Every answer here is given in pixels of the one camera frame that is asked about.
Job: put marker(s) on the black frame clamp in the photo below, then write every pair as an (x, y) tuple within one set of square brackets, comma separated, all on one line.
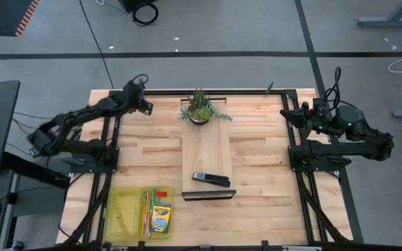
[(269, 88)]

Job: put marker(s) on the striped hazard floor mat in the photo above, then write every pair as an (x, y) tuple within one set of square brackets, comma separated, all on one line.
[(5, 14)]

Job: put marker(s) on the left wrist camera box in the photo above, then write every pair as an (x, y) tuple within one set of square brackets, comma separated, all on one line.
[(135, 90)]

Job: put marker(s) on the black stapler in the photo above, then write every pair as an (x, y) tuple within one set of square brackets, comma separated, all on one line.
[(211, 179)]

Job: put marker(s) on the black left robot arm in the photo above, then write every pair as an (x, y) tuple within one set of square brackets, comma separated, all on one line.
[(82, 113)]

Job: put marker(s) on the red eraser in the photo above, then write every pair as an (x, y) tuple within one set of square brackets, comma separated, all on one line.
[(161, 194)]

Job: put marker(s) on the yellow pencil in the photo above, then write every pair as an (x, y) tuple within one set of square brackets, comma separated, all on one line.
[(150, 218)]

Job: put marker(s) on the yellow-green translucent pencil box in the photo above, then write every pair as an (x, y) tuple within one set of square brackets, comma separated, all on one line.
[(124, 216)]

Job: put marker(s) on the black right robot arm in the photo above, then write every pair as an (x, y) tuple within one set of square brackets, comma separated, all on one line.
[(361, 148)]

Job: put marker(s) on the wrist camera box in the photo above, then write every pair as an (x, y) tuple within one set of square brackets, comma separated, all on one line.
[(321, 106), (135, 90)]

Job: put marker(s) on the yellow crayon box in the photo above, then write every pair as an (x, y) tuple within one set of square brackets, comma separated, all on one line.
[(161, 218)]

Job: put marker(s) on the black box on floor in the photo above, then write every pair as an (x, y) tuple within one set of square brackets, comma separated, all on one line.
[(131, 4)]

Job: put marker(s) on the orange marker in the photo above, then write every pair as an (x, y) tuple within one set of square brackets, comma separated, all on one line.
[(146, 200)]

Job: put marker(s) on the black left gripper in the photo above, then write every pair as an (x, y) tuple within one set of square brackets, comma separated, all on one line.
[(134, 105)]

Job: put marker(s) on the wooden riser shelf black legs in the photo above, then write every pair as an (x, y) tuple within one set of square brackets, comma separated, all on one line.
[(206, 150)]

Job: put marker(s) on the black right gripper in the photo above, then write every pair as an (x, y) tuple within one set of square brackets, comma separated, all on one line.
[(317, 118)]

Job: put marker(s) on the potted succulent plant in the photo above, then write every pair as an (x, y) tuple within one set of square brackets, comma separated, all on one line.
[(201, 113)]

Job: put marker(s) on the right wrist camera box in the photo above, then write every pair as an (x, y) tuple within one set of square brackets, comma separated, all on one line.
[(321, 106)]

